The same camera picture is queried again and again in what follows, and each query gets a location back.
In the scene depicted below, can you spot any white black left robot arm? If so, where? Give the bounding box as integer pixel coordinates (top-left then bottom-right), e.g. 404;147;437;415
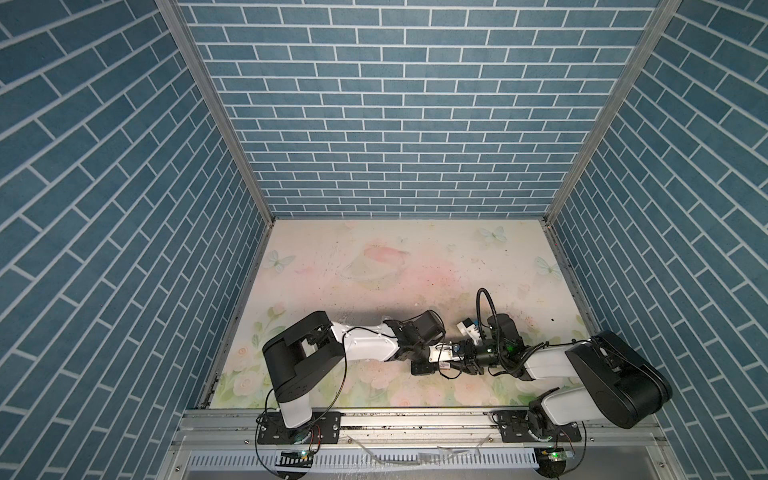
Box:
262;310;446;429

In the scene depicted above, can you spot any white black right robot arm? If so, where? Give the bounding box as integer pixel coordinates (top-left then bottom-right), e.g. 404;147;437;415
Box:
462;314;673;436

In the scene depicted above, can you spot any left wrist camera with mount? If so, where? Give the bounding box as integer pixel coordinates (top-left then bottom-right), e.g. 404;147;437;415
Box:
410;342;474;379

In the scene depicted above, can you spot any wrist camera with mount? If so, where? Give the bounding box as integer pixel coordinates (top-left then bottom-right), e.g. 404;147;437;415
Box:
456;318;483;345
410;342;474;379

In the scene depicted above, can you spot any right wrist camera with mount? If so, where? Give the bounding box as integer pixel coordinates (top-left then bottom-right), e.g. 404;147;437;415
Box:
456;318;483;345

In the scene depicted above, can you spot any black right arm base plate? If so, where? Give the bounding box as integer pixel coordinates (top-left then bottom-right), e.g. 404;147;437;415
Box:
488;409;583;444

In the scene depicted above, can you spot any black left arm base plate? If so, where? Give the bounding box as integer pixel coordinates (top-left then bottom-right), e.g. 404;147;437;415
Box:
257;411;342;446

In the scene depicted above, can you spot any aluminium front rail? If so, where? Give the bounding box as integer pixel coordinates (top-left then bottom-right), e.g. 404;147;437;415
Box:
159;407;684;479

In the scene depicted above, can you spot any aluminium corner post right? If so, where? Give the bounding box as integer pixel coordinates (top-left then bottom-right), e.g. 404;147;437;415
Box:
542;0;681;230

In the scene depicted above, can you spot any aluminium corner post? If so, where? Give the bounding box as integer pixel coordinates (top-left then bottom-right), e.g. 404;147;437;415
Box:
156;0;275;228
542;0;681;230

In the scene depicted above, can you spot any aluminium corner post left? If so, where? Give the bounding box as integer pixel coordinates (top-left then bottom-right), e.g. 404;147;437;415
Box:
156;0;275;228

